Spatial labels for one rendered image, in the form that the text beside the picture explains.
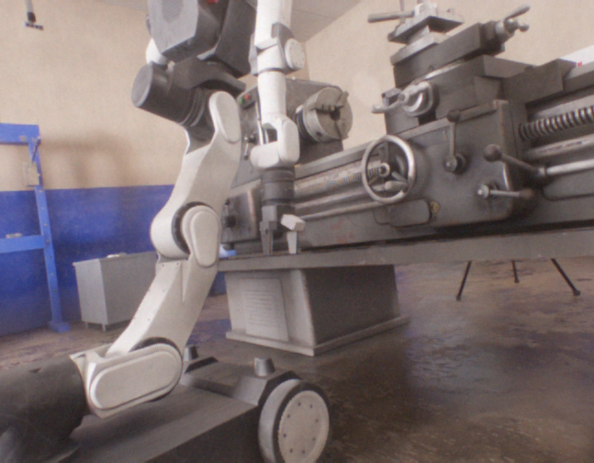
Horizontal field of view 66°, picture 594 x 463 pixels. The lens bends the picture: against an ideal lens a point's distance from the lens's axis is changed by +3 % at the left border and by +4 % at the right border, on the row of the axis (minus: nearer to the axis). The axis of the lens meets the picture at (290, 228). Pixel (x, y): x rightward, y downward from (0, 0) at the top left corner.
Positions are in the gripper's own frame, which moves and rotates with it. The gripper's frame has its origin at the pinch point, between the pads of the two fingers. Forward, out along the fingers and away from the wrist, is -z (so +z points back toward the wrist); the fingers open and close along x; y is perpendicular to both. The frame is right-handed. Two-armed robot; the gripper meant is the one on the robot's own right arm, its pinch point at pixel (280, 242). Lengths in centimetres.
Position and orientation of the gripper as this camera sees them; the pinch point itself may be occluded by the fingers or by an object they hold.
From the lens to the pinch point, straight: 114.2
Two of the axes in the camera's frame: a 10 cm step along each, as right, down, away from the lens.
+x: 6.1, 0.1, 7.9
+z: -0.5, -10.0, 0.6
